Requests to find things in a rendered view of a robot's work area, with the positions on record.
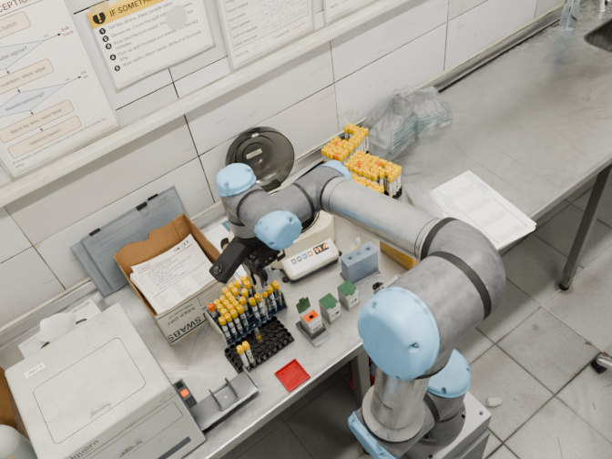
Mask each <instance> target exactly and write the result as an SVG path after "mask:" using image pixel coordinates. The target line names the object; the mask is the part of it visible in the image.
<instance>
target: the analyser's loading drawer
mask: <svg viewBox="0 0 612 459"><path fill-rule="evenodd" d="M242 368H243V372H241V373H240V374H238V375H237V376H236V377H234V378H233V379H231V380H230V381H228V379H227V378H225V381H226V382H225V383H224V384H223V385H221V386H220V387H219V388H218V389H216V390H215V391H214V392H212V391H211V389H209V392H210V393H211V394H210V395H209V396H207V397H206V398H205V399H203V400H202V401H200V402H199V403H197V404H196V405H194V406H193V407H191V408H190V410H191V412H192V413H193V415H194V417H195V418H196V420H195V421H196V422H197V424H198V426H199V428H200V429H201V431H203V430H204V429H206V428H207V427H208V426H210V425H211V424H212V423H214V422H216V421H217V420H218V419H219V418H220V417H221V416H223V415H224V414H226V413H227V412H229V411H230V410H232V409H233V408H234V407H236V406H237V405H238V404H240V403H242V402H243V401H244V400H246V399H247V398H248V397H250V396H251V395H253V394H254V393H255V392H256V391H258V392H259V393H260V392H261V390H260V387H259V385H258V384H257V382H256V381H255V380H254V378H253V377H252V376H251V374H250V373H249V371H248V370H247V369H246V367H245V366H243V367H242ZM224 396H227V397H228V398H227V399H225V398H224Z"/></svg>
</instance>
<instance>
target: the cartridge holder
mask: <svg viewBox="0 0 612 459"><path fill-rule="evenodd" d="M295 324H296V326H297V327H298V329H299V330H300V331H301V332H302V333H303V334H304V335H305V336H306V338H307V339H308V340H309V341H310V342H311V343H312V344H313V345H314V347H315V348H316V347H317V346H319V345H320V344H321V343H323V342H324V341H326V340H327V339H329V338H330V337H331V336H332V335H331V334H330V333H329V331H328V330H327V329H326V326H325V325H324V324H323V326H322V327H320V329H319V330H317V331H316V332H314V333H313V334H310V333H309V332H308V330H307V329H306V328H305V327H304V326H303V325H302V324H301V321H298V322H297V323H295Z"/></svg>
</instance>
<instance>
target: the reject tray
mask: <svg viewBox="0 0 612 459"><path fill-rule="evenodd" d="M274 374H275V375H276V377H277V378H278V379H279V381H280V382H281V383H282V385H283V386H284V387H285V388H286V390H287V391H288V392H289V393H291V392H292V391H293V390H295V389H296V388H297V387H299V386H300V385H301V384H303V383H304V382H306V381H307V380H308V379H310V378H311V377H310V375H309V374H308V373H307V372H306V371H305V369H304V368H303V367H302V366H301V364H300V363H299V362H298V361H297V360H296V359H295V358H294V359H293V360H292V361H290V362H288V363H287V364H286V365H284V366H283V367H282V368H280V369H279V370H278V371H276V372H275V373H274Z"/></svg>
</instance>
